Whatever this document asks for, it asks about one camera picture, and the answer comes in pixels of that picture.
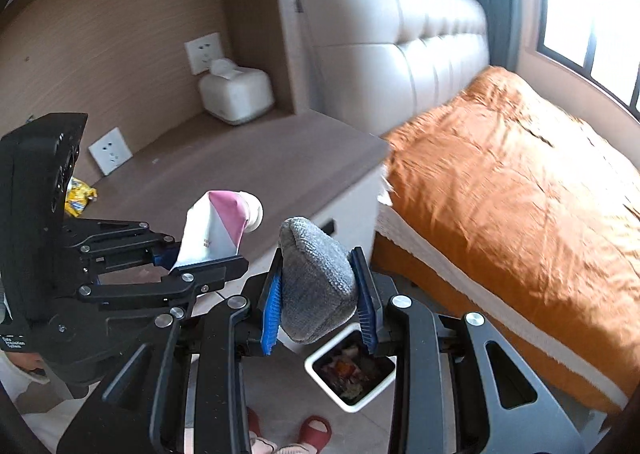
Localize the grey sock ball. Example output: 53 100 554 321
279 217 357 344

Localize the yellow snack wrapper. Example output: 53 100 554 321
65 177 98 218

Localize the pink white small packet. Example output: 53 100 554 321
174 191 264 269

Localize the red snack wrapper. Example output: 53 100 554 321
314 346 382 405

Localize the white trash bin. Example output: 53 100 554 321
304 323 396 414

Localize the person's left hand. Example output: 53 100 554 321
6 352 47 379

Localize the red slipper left foot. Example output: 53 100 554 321
247 408 262 439

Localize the red slipper foot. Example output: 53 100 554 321
247 408 262 439
297 416 332 453

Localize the red slipper right foot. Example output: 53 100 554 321
297 416 332 453

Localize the white nightstand cabinet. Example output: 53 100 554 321
86 111 388 274

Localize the white tissue box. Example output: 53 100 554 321
198 58 274 125

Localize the orange bed cover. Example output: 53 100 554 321
372 67 639 415

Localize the beige padded headboard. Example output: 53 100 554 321
297 0 489 135

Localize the black drawer handle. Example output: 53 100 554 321
320 219 336 236

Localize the white wall socket centre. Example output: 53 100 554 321
88 128 132 177

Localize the white wall socket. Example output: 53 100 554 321
88 128 132 177
184 32 224 76

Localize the white wall socket right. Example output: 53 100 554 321
184 32 224 76

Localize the black window frame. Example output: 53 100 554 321
537 0 639 119

